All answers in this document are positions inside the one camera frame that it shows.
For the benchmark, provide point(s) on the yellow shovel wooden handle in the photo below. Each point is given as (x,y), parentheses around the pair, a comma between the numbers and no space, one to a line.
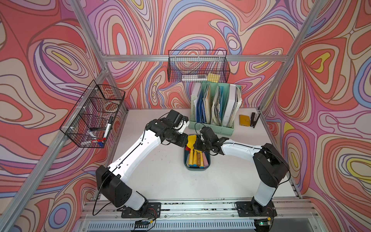
(196,159)

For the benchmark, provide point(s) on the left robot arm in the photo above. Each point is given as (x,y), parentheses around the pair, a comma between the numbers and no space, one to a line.
(111,180)

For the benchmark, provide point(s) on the left wire basket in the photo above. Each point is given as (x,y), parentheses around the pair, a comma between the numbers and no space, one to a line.
(86,123)

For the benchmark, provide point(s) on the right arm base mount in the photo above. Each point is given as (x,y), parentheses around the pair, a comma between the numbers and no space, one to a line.
(254,209)

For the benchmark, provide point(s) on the yellow round shovel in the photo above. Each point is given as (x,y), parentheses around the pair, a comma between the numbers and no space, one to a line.
(190,144)

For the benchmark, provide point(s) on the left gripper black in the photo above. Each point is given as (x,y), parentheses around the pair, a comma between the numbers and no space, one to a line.
(182,141)

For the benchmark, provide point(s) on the white book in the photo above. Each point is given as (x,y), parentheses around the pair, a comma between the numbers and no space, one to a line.
(231,102)

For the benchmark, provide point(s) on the purple trowel pink handle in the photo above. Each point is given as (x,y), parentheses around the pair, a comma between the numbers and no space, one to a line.
(205,161)

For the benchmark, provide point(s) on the black stapler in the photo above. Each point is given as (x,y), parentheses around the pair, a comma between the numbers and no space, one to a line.
(254,118)

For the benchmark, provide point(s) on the yellow sponge in basket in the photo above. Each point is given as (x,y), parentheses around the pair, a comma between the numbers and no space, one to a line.
(212,77)

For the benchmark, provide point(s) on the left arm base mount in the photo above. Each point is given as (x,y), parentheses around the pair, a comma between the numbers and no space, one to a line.
(148,210)

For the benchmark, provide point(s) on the green file organizer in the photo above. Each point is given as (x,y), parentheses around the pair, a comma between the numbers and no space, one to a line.
(215,100)

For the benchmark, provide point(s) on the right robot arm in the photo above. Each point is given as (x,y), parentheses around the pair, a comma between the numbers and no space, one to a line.
(270,165)

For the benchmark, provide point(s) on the clear box in basket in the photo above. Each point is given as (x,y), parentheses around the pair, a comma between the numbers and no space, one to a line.
(194,78)

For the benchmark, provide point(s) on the yellow shovel blue-tipped handle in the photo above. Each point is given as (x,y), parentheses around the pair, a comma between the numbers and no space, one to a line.
(201,163)

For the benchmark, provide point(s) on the teal storage box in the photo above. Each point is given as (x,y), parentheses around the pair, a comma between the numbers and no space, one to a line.
(186,156)

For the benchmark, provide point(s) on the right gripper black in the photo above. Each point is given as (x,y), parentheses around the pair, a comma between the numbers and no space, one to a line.
(196,145)

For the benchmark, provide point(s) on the back wire basket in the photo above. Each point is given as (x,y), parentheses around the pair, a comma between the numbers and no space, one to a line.
(192,61)

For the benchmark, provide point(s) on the yellow sticky note pad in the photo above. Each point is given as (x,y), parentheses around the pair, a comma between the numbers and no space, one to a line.
(244,120)

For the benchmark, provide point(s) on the wire basket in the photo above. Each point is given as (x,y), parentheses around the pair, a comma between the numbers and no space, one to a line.
(86,123)
(192,61)

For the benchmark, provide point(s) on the blue folder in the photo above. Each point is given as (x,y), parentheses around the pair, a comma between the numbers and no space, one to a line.
(200,107)

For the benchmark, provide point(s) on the black white marker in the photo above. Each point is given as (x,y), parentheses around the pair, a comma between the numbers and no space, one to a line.
(108,127)

